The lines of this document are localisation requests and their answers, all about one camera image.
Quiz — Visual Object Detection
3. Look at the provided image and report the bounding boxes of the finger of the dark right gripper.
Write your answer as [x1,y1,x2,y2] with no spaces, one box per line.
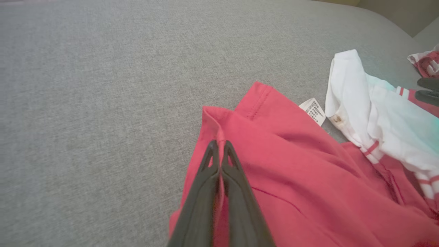
[416,78,439,92]
[414,90,439,107]

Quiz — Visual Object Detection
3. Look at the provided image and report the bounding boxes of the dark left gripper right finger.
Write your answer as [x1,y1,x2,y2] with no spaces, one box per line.
[219,140,277,247]

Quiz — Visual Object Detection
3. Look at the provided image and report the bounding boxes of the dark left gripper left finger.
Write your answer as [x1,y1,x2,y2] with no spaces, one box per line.
[167,140,220,247]

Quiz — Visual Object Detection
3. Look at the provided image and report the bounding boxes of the red white-striped shorts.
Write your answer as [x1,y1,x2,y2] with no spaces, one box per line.
[407,44,439,79]

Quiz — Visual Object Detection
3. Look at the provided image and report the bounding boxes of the red lettered basketball jersey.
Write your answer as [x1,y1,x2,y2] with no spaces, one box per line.
[168,49,439,247]

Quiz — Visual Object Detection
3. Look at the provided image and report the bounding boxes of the grey fabric sofa seat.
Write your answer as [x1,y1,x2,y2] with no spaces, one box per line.
[0,0,439,247]

